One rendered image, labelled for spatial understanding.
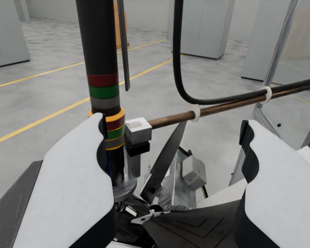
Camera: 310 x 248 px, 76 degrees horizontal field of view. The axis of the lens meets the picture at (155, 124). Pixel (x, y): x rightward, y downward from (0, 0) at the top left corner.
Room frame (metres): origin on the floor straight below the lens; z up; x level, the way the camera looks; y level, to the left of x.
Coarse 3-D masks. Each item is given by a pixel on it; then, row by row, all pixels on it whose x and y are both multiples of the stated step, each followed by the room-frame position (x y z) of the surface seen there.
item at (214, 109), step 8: (296, 88) 0.39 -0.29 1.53; (304, 88) 0.40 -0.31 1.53; (256, 96) 0.34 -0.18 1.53; (264, 96) 0.35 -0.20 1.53; (272, 96) 0.35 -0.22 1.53; (280, 96) 0.37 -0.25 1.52; (224, 104) 0.30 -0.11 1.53; (232, 104) 0.31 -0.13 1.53; (240, 104) 0.31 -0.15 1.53; (248, 104) 0.32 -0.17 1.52; (184, 112) 0.27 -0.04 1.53; (192, 112) 0.27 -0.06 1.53; (200, 112) 0.27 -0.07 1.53; (208, 112) 0.28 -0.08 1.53; (216, 112) 0.29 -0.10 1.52; (152, 120) 0.24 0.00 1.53; (160, 120) 0.24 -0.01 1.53; (168, 120) 0.25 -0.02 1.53; (176, 120) 0.25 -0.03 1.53; (184, 120) 0.26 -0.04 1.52; (152, 128) 0.23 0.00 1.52
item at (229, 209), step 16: (208, 208) 0.25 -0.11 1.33; (224, 208) 0.23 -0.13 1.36; (144, 224) 0.23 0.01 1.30; (160, 224) 0.21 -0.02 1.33; (176, 224) 0.20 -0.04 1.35; (192, 224) 0.19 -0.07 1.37; (208, 224) 0.18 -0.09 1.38; (224, 224) 0.17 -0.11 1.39; (160, 240) 0.17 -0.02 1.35; (176, 240) 0.16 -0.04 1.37; (192, 240) 0.16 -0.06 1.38; (208, 240) 0.15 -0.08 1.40; (224, 240) 0.14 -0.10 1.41
